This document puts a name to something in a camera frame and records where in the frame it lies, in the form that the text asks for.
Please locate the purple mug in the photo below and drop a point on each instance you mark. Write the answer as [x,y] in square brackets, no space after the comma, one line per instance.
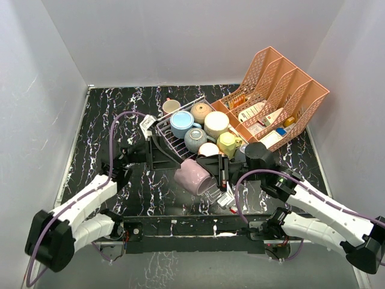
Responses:
[193,178]

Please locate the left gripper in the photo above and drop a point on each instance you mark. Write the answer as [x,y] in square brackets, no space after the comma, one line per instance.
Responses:
[158,157]

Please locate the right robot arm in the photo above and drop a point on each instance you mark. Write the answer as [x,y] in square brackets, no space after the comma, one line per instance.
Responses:
[359,238]

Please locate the peach desk organizer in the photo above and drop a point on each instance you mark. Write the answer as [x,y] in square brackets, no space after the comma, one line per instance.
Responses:
[273,91]

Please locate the small grey-blue cup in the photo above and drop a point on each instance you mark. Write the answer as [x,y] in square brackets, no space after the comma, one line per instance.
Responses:
[240,154]

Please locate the black front rail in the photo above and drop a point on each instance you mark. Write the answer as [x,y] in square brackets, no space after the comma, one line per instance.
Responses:
[205,233]

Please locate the yellow-green mug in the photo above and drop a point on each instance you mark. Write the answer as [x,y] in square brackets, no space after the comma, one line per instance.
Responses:
[228,144]

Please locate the white wire dish rack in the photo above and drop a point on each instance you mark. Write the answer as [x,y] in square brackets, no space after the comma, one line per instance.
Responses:
[177,145]

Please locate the grey mug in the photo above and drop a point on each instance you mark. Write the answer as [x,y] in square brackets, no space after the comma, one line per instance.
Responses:
[195,137]

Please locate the beige round mug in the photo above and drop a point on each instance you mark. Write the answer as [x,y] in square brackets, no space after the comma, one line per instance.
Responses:
[199,112]

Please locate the pink mug white inside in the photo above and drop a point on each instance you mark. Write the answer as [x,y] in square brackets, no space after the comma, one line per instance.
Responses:
[170,105]

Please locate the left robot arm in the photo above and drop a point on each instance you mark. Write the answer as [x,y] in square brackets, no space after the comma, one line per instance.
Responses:
[55,236]

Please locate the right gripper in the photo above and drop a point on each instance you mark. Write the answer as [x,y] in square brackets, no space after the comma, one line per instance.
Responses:
[218,167]

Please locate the light blue mug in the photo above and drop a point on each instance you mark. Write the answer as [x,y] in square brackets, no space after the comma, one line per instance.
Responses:
[181,122]

